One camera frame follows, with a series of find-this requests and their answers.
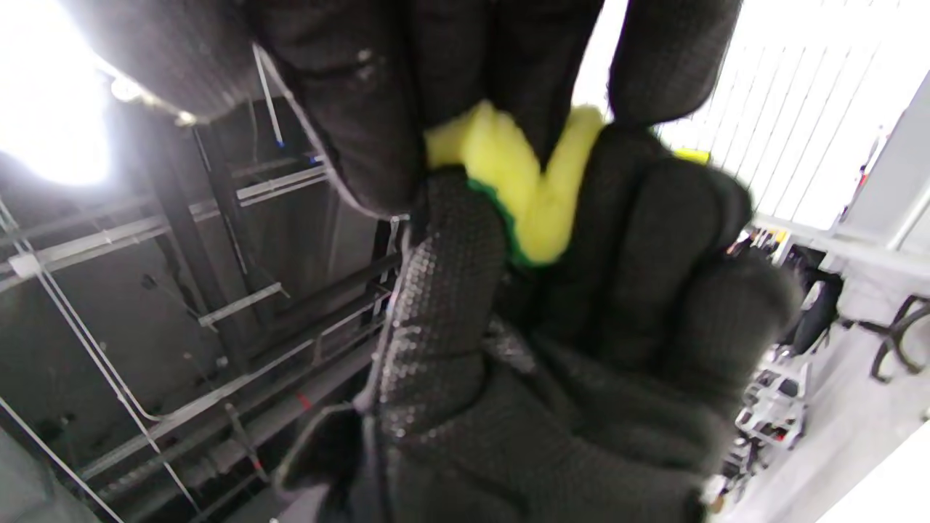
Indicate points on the person's right hand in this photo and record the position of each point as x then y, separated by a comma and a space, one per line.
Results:
378, 87

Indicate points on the person's left hand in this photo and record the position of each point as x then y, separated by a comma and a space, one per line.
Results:
581, 407

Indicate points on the yellow green sponge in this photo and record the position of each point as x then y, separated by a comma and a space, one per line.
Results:
523, 196

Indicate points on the bright ceiling lamp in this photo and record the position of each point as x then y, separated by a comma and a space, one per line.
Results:
51, 94

